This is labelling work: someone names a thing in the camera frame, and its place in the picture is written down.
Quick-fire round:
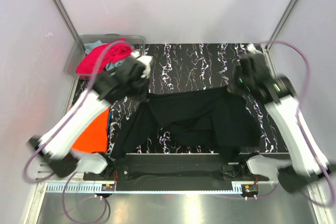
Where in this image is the black polo shirt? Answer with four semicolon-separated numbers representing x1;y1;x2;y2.
111;87;261;162

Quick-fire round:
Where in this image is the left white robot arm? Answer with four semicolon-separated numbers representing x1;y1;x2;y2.
27;52;153;180

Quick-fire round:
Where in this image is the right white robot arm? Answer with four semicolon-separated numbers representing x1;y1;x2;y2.
232;44;335;193

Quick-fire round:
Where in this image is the pink t-shirt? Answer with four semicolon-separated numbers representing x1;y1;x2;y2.
76;43;133;74

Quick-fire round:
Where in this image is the clear plastic bin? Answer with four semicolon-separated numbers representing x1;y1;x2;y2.
64;34;146;80

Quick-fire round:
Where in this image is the grey-blue t-shirt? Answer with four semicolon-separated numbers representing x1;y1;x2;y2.
84;40;124;71

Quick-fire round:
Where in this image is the black marbled table mat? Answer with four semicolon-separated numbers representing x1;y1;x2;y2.
109;43;288;153

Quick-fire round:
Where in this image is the folded orange t-shirt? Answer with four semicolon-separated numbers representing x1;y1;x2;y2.
71;109;110;153

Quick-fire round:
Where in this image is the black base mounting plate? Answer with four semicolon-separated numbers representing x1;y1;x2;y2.
82;153;270;182

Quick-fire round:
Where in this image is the left aluminium frame post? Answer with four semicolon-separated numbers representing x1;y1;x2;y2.
52;0;79;40

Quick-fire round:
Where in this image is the aluminium frame post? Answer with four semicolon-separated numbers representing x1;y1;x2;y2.
52;0;79;40
269;0;299;41

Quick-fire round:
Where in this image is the right aluminium frame post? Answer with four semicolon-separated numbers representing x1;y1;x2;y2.
269;0;299;41

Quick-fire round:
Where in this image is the aluminium front rail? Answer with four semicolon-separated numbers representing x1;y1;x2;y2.
35;163;84;182

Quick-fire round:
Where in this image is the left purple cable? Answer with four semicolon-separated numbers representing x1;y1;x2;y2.
22;40;132;222

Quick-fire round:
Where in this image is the white slotted cable duct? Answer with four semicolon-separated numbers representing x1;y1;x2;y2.
46;182;260;195

